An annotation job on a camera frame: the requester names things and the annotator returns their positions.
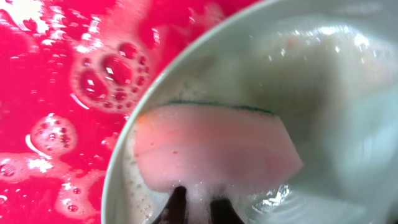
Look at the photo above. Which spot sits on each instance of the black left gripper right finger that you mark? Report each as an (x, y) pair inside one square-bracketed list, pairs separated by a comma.
[(222, 212)]

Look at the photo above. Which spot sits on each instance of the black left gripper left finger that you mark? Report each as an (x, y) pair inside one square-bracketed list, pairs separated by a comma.
[(175, 208)]

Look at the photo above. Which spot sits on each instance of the pink cleaning sponge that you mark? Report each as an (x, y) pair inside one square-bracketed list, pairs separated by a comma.
[(212, 146)]

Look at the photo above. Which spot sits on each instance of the light blue plate bottom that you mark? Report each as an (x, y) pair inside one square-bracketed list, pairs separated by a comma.
[(328, 70)]

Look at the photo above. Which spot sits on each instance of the red plastic tray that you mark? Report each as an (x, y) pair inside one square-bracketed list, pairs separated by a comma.
[(71, 73)]

